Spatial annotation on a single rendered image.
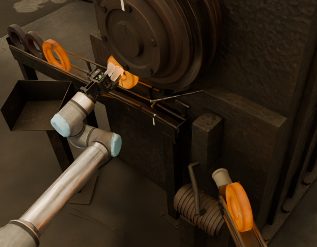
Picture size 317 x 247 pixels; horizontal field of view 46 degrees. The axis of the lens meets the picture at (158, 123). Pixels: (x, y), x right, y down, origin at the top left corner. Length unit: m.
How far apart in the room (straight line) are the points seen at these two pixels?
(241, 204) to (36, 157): 1.59
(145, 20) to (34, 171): 1.51
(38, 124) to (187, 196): 0.75
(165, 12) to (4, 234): 0.79
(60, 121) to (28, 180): 0.99
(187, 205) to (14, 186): 1.22
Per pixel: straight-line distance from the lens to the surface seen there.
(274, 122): 1.29
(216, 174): 1.35
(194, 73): 1.21
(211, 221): 1.45
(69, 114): 1.44
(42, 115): 1.82
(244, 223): 1.20
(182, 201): 1.49
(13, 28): 2.27
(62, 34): 3.58
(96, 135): 1.49
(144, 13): 1.12
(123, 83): 1.60
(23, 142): 2.61
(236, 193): 1.20
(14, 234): 1.19
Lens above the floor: 1.77
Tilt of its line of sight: 45 degrees down
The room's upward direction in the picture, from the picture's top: 5 degrees counter-clockwise
